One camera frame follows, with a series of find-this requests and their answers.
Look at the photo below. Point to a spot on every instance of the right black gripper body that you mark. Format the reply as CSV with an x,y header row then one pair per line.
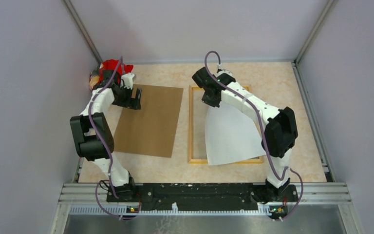
x,y
213,102

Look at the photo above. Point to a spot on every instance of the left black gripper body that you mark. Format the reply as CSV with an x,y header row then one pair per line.
x,y
124,99

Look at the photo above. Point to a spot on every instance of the brown cardboard backing board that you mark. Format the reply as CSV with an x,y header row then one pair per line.
x,y
150,130

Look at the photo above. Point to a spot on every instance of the building photo print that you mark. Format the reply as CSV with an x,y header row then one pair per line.
x,y
231,136

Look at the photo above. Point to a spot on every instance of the yellow wooden picture frame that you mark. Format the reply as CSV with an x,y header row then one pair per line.
x,y
191,160

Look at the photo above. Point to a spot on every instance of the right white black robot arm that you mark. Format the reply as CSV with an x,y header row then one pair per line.
x,y
278,126

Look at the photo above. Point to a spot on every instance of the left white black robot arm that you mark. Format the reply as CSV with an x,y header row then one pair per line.
x,y
92,136

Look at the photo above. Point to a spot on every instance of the red crumpled cloth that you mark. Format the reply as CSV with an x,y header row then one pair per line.
x,y
98,76

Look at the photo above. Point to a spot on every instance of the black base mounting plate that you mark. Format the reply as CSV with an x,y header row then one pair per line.
x,y
203,196

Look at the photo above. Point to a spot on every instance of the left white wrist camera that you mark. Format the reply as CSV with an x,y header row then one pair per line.
x,y
127,81

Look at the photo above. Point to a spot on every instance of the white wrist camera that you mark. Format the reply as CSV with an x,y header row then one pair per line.
x,y
127,81
222,68

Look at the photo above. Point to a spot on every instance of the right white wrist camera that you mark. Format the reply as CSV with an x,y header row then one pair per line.
x,y
222,68

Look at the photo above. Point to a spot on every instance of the aluminium rail with cable duct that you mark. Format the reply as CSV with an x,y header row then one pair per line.
x,y
87,198

